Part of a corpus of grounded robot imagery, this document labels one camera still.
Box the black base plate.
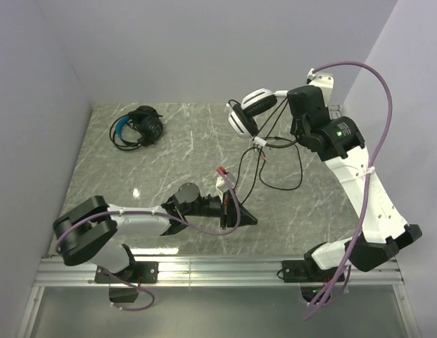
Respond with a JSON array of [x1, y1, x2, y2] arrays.
[[280, 259, 337, 283], [94, 261, 158, 284]]

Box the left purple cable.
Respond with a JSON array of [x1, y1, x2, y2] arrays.
[[55, 188, 242, 311]]

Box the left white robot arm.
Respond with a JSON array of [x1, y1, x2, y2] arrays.
[[53, 182, 258, 277]]

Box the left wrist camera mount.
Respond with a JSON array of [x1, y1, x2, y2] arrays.
[[215, 166, 236, 194]]

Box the purple cable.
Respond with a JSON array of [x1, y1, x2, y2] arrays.
[[55, 188, 242, 311], [303, 61, 394, 320]]

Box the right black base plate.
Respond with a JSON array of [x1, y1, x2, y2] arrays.
[[280, 259, 337, 283]]

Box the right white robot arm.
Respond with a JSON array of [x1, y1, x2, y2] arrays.
[[286, 85, 422, 272]]

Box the white headphones black cable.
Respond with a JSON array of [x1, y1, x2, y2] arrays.
[[227, 98, 304, 205]]

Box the black headphone cable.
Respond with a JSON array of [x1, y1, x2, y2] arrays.
[[109, 115, 151, 152]]

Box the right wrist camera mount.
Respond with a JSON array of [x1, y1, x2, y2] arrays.
[[306, 68, 334, 106]]

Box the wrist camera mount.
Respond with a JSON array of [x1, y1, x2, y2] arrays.
[[215, 166, 236, 194], [306, 68, 334, 106]]

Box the black blue headphones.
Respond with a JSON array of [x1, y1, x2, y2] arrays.
[[109, 106, 164, 151]]

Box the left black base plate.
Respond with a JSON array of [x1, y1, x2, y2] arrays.
[[94, 261, 158, 284]]

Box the aluminium right side rail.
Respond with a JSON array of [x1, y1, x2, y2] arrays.
[[328, 104, 345, 120]]

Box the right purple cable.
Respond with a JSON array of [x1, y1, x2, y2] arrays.
[[303, 61, 394, 320]]

